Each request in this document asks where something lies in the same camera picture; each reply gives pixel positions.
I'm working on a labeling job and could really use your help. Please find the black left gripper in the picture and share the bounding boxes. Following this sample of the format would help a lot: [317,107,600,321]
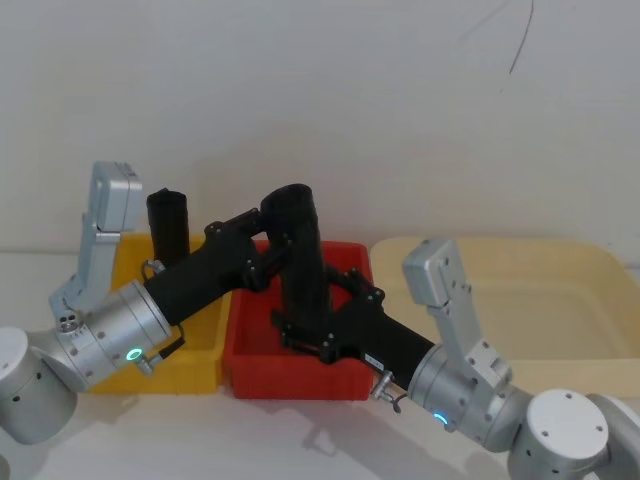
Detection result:
[143,208,296,327]

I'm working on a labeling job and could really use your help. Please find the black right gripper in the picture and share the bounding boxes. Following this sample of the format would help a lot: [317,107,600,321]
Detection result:
[269,267,437,390]

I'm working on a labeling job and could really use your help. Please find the large black cylinder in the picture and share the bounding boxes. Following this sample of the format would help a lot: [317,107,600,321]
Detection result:
[259,182,335,329]

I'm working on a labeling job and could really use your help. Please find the red plastic bin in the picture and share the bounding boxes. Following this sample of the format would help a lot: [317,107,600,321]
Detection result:
[221,240,377,401]

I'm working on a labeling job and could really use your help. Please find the small black cylinder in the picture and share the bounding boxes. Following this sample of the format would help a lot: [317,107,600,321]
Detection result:
[145,187,192,270]

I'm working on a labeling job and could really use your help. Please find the yellow plastic bin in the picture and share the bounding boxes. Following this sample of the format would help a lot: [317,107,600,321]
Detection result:
[88,233,235,396]

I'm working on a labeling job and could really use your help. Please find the cream plastic tray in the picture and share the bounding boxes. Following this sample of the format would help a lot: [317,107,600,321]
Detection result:
[369,235,640,400]

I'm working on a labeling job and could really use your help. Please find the thin dark right gripper cable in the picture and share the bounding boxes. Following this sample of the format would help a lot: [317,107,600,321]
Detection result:
[373,368,407,414]

